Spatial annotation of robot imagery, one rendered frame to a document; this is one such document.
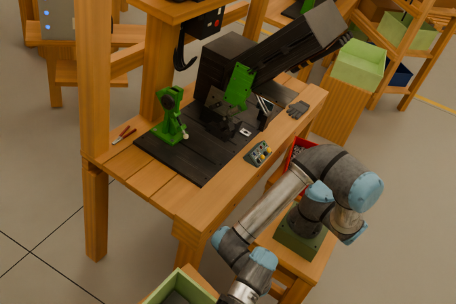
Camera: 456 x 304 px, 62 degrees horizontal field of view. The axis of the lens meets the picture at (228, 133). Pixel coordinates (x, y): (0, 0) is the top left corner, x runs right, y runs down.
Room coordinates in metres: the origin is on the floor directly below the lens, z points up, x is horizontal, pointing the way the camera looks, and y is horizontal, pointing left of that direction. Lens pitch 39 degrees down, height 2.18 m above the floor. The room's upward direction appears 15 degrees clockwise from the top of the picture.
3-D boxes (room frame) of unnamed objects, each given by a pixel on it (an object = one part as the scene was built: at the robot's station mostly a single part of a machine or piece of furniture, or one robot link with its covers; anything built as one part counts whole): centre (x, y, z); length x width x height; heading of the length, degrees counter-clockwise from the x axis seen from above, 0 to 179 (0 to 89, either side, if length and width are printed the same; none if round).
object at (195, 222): (1.65, -0.23, 0.82); 1.50 x 0.14 x 0.15; 157
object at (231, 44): (1.91, 0.11, 1.07); 0.30 x 0.18 x 0.34; 157
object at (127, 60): (1.90, 0.36, 1.23); 1.30 x 0.05 x 0.09; 157
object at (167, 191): (1.76, 0.02, 0.44); 1.49 x 0.70 x 0.88; 157
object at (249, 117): (1.76, 0.02, 0.89); 1.10 x 0.42 x 0.02; 157
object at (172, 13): (1.86, 0.26, 1.52); 0.90 x 0.25 x 0.04; 157
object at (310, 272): (1.09, -0.42, 0.83); 0.32 x 0.32 x 0.04; 68
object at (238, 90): (1.66, 0.00, 1.17); 0.13 x 0.12 x 0.20; 157
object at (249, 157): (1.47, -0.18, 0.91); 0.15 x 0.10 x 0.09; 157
